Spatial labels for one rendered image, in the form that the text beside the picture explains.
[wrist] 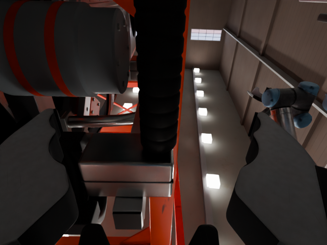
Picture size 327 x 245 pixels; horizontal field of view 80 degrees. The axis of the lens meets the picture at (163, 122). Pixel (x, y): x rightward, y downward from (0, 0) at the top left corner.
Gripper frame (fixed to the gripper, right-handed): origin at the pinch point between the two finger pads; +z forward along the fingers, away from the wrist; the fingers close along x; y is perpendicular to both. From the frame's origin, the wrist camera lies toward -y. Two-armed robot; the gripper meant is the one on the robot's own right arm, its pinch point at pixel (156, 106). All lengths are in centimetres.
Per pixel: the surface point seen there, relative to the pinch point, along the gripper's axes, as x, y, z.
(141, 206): -1.5, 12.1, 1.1
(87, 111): -20.5, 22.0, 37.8
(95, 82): -9.1, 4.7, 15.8
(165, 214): 5, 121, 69
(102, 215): -7.2, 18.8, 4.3
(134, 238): -20, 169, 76
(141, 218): -1.5, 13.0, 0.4
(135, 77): -6.2, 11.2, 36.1
